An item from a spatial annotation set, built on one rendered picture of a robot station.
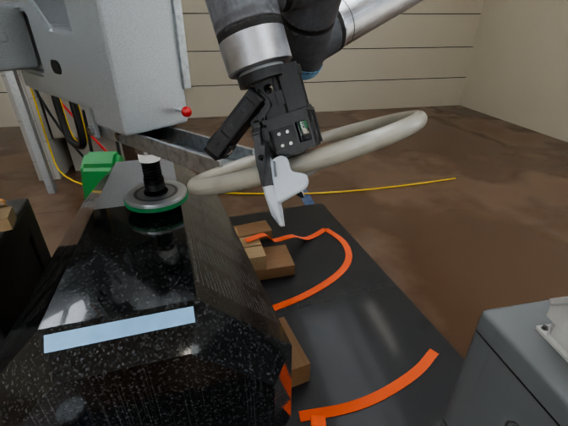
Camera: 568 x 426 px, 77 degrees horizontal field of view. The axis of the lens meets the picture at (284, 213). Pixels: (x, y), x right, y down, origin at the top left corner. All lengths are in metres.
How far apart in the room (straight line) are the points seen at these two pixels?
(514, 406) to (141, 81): 1.21
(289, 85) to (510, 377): 0.77
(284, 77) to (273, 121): 0.06
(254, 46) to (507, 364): 0.82
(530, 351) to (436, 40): 6.51
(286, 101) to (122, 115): 0.70
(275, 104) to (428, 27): 6.59
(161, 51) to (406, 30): 5.92
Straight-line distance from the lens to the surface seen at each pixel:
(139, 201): 1.29
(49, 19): 1.50
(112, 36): 1.10
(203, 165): 0.92
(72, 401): 1.02
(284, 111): 0.50
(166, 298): 0.94
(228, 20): 0.49
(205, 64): 6.05
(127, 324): 0.93
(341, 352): 1.89
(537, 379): 0.91
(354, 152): 0.52
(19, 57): 1.71
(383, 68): 6.75
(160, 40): 1.16
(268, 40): 0.48
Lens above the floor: 1.45
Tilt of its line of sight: 29 degrees down
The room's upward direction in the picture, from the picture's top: straight up
